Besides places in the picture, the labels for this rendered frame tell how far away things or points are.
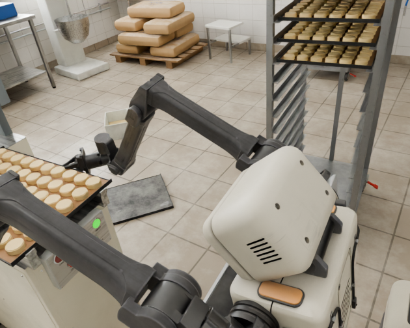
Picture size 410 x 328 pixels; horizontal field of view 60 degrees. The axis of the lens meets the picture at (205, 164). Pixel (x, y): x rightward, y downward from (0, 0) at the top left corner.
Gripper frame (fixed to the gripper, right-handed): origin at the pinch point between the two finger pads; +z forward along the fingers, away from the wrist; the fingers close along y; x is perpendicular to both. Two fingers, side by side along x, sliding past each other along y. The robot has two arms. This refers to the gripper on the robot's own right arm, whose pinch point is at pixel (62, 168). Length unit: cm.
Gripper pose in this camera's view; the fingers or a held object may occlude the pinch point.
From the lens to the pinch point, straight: 143.2
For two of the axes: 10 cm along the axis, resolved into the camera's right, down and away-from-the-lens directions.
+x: 2.6, 5.4, -8.0
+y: -1.1, -8.1, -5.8
